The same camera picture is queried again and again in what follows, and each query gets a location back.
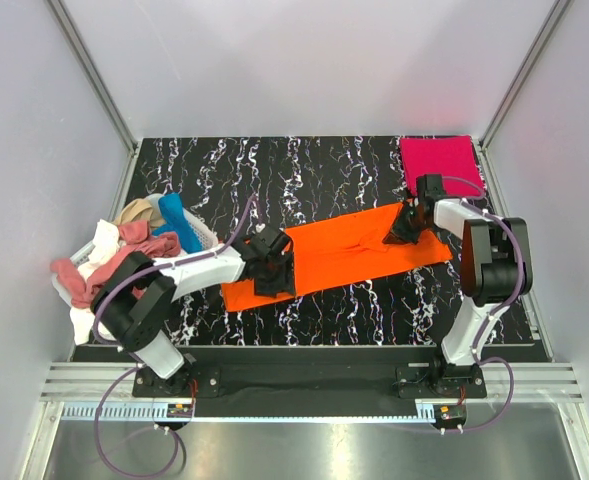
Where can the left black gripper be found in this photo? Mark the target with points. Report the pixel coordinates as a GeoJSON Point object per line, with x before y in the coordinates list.
{"type": "Point", "coordinates": [278, 272]}

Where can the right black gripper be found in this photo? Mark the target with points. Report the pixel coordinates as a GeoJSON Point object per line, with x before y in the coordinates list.
{"type": "Point", "coordinates": [407, 228]}

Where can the orange t shirt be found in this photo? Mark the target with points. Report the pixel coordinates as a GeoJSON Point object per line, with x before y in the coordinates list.
{"type": "Point", "coordinates": [340, 251]}

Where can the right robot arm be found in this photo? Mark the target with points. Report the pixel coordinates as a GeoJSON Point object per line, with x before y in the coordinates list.
{"type": "Point", "coordinates": [495, 271]}

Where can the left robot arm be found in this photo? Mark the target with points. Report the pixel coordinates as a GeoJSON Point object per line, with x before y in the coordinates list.
{"type": "Point", "coordinates": [135, 301]}

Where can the folded magenta t shirt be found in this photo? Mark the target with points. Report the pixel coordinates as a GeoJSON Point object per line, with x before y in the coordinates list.
{"type": "Point", "coordinates": [452, 157]}

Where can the blue t shirt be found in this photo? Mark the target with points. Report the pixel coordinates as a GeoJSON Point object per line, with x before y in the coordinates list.
{"type": "Point", "coordinates": [171, 210]}

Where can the dusty pink t shirt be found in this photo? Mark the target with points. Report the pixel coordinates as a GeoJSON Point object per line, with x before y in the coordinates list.
{"type": "Point", "coordinates": [137, 237]}

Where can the beige t shirt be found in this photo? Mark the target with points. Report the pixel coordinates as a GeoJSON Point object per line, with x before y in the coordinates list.
{"type": "Point", "coordinates": [140, 209]}

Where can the white t shirt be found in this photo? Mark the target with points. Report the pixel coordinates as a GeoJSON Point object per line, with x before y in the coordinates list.
{"type": "Point", "coordinates": [106, 243]}

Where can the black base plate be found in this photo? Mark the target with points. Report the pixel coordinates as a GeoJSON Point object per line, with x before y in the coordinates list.
{"type": "Point", "coordinates": [298, 382]}

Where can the slotted cable duct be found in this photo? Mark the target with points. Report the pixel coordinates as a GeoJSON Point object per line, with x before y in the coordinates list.
{"type": "Point", "coordinates": [123, 411]}

